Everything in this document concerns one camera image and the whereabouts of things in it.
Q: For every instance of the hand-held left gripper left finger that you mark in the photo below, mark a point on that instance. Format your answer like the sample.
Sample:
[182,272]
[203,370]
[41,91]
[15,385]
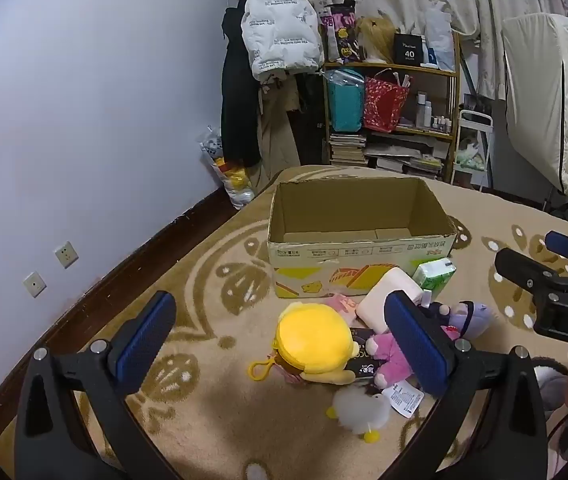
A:
[146,345]

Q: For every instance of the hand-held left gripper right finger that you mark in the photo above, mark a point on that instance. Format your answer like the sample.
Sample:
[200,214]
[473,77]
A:
[413,340]

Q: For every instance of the pink plush toy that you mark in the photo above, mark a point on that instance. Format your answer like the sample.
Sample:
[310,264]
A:
[388,360]

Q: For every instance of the pale pink soft block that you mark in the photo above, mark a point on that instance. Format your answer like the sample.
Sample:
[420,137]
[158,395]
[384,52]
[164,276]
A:
[383,300]

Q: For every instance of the white fluffy duck plush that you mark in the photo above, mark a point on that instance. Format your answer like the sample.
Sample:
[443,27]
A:
[358,410]

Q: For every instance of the cardboard box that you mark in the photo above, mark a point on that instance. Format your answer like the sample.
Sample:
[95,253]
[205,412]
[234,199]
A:
[353,265]

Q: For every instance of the yellow plush toy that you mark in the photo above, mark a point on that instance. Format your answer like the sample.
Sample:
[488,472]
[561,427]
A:
[309,340]

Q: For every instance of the black flat packet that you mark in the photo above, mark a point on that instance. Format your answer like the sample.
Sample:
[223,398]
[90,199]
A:
[361,360]

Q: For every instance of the green tissue pack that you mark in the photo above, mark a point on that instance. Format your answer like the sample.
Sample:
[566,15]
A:
[433,275]

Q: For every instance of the person's pale clothing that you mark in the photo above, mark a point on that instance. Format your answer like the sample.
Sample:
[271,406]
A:
[551,385]

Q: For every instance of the beige patterned blanket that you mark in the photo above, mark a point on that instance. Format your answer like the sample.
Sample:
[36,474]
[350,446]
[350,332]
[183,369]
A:
[214,410]

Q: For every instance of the white metal cart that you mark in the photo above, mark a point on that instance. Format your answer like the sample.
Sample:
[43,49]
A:
[473,119]

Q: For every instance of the pile of papers and booklets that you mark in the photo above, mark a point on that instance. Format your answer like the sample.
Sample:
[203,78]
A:
[408,157]

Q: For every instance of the white hanging quilt cover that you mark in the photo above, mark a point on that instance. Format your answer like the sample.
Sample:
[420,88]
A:
[533,85]

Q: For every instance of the clear plastic bag of toys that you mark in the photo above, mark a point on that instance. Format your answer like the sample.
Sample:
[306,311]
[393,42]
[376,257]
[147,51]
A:
[234,185]

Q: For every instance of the row of small bottles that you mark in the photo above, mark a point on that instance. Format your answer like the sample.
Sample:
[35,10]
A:
[428,115]

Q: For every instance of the stack of books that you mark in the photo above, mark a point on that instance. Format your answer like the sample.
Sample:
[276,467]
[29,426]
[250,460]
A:
[347,147]

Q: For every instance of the red gift bag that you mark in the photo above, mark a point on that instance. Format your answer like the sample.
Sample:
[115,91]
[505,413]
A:
[381,105]

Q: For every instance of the wooden shelf rack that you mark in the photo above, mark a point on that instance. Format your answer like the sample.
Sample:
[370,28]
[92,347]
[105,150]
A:
[428,71]

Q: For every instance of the dark hanging garment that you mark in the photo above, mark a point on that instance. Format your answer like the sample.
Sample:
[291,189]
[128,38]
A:
[309,120]

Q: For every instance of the teal bag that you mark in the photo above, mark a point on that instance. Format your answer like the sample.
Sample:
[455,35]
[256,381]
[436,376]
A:
[346,105]

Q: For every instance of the beige hanging garment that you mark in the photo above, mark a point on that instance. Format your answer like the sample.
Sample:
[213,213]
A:
[276,135]

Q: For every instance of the white plastic bag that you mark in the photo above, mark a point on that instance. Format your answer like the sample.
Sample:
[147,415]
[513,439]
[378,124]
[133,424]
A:
[438,35]

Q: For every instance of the black box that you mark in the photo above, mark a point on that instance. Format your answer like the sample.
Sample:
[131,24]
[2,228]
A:
[408,50]

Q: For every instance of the black hanging coat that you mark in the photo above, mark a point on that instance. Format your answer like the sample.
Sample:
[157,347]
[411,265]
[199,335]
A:
[236,100]

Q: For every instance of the blonde wig on head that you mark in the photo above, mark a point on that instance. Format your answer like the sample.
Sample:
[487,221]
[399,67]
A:
[376,35]

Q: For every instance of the purple printed packet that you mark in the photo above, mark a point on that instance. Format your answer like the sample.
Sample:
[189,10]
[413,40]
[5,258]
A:
[339,35]

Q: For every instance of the white puffer jacket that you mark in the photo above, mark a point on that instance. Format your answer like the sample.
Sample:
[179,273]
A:
[279,25]

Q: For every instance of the white wall socket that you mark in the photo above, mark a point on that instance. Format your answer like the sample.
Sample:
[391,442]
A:
[66,255]
[34,285]

